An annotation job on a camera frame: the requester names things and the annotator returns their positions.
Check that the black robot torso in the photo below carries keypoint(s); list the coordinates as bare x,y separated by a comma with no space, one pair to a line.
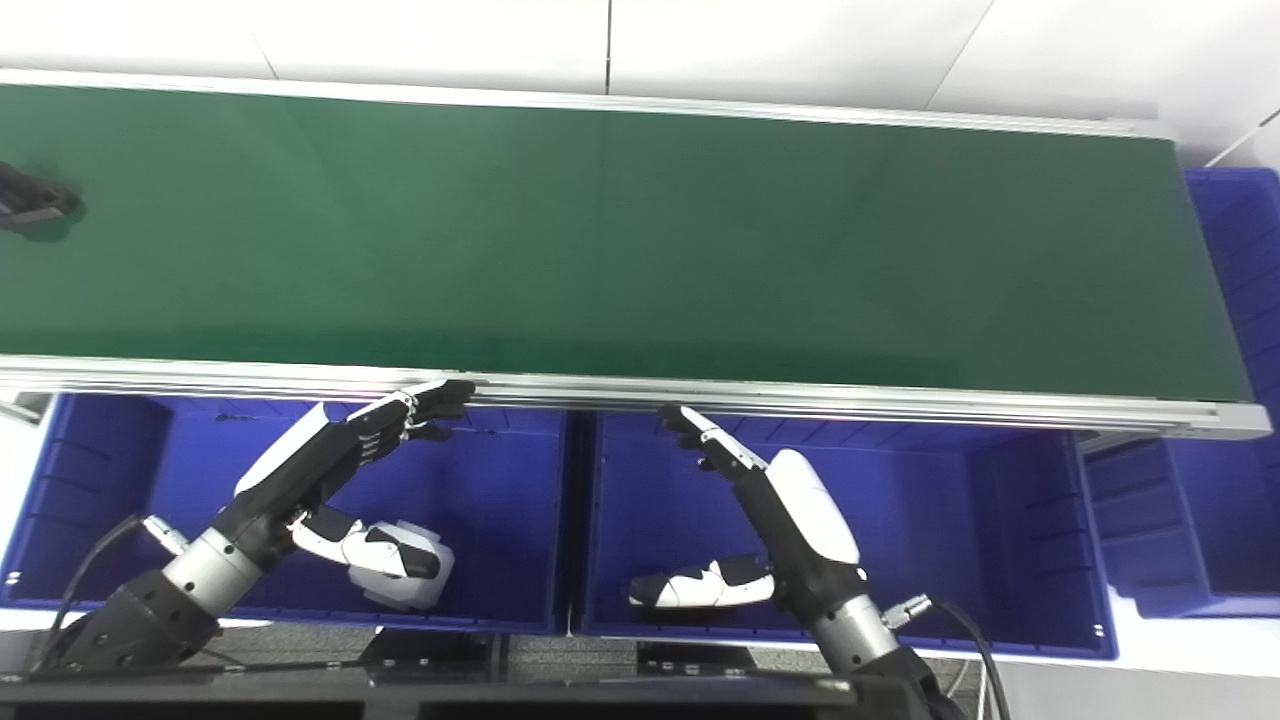
400,695

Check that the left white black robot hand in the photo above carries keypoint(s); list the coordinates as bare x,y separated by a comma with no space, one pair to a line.
300,465

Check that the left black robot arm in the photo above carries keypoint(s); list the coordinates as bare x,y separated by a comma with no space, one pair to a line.
150,610

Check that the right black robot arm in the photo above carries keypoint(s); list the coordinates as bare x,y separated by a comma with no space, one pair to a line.
870,640

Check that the blue plastic bin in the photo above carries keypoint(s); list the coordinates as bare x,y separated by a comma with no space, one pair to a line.
1230,480
950,540
500,520

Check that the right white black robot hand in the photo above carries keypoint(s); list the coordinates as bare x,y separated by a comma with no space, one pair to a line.
800,510

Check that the green conveyor belt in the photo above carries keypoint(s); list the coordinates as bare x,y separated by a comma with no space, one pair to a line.
620,240
800,398

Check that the black flanged metal part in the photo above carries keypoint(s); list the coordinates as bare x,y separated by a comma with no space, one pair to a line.
30,203

